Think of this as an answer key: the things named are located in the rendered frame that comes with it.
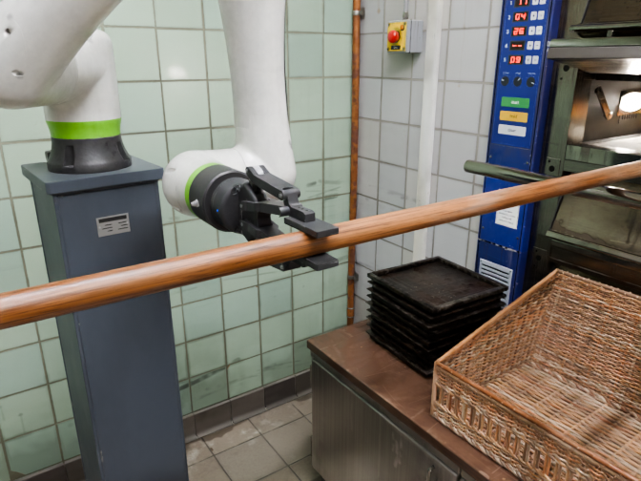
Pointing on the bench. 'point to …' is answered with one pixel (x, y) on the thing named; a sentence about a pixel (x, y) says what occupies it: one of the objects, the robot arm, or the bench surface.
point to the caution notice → (507, 217)
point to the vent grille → (497, 276)
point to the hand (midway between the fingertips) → (311, 240)
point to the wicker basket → (517, 463)
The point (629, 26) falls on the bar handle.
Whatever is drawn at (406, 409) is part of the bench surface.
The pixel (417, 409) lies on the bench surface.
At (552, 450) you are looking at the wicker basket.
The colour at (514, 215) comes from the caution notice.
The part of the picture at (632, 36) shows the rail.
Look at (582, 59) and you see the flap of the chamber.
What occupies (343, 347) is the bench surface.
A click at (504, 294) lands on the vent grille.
